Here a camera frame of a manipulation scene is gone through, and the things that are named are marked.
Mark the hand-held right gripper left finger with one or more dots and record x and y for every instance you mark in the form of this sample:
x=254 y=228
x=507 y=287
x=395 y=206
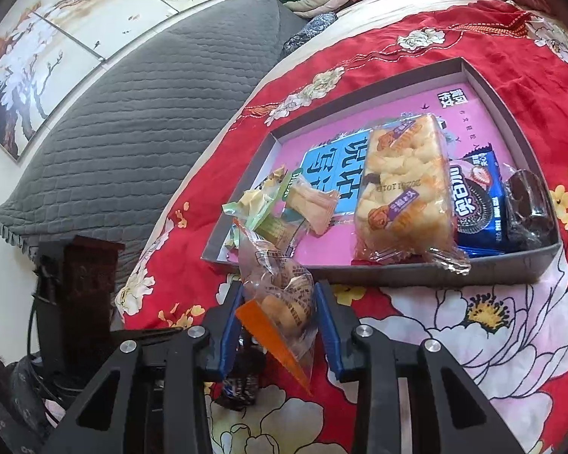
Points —
x=229 y=335

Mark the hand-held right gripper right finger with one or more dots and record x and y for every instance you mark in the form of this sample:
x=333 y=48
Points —
x=331 y=335

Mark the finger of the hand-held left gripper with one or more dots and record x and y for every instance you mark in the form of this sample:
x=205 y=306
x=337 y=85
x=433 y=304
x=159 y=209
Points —
x=151 y=331

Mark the brown chocolate bar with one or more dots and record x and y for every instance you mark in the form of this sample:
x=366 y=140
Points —
x=239 y=388

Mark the clear orange-edged nut packet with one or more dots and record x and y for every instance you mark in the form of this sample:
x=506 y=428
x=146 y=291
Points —
x=284 y=302

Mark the shallow pink cardboard box tray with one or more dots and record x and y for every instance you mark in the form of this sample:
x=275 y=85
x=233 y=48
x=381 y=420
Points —
x=407 y=272

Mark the green clear candy packet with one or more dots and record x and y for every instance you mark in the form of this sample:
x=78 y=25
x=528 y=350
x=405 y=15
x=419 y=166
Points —
x=234 y=210
x=293 y=189
x=279 y=232

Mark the tan cake packet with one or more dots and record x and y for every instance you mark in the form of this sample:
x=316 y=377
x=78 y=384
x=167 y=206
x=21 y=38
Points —
x=317 y=208

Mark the yellow cow print snack packet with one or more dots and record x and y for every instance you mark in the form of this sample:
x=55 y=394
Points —
x=260 y=194

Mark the clear puffed snack packet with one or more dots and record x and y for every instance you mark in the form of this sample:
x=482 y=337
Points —
x=402 y=189

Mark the blue cookie packet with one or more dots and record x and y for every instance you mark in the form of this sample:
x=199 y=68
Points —
x=478 y=198

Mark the dark round cookie packet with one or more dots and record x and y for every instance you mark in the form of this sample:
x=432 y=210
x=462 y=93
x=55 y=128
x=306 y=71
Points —
x=525 y=208

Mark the person's dark patterned clothing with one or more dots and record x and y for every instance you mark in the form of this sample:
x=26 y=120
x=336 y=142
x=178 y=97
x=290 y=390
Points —
x=9 y=411

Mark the grey quilted headboard cover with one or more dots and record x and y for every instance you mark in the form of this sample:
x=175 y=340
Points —
x=146 y=127

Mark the red floral blanket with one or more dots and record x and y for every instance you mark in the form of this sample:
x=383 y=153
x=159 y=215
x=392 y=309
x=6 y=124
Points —
x=501 y=340

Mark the pink book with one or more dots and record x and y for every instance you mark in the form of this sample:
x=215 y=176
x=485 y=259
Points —
x=303 y=142

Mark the dark blue patterned cloth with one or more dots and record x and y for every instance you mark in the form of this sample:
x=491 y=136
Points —
x=312 y=30

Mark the floral wall painting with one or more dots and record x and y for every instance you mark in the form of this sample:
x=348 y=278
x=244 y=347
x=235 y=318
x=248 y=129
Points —
x=75 y=23

